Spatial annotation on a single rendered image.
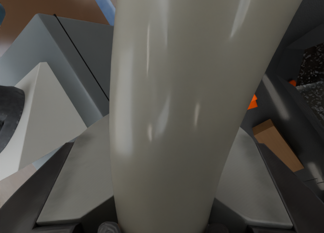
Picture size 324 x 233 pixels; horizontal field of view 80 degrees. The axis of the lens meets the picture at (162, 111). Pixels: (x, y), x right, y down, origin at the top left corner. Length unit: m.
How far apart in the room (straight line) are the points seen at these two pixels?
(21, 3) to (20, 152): 1.68
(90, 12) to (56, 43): 1.02
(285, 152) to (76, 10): 1.64
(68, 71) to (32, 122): 0.16
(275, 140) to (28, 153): 1.14
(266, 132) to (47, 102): 1.07
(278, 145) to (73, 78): 1.10
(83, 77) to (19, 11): 1.56
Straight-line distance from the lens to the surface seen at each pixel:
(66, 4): 1.75
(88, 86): 0.58
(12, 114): 0.57
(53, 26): 0.65
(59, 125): 0.56
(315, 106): 0.75
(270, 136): 1.26
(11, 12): 2.17
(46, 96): 0.58
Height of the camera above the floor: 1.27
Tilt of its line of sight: 64 degrees down
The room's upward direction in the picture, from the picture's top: 133 degrees counter-clockwise
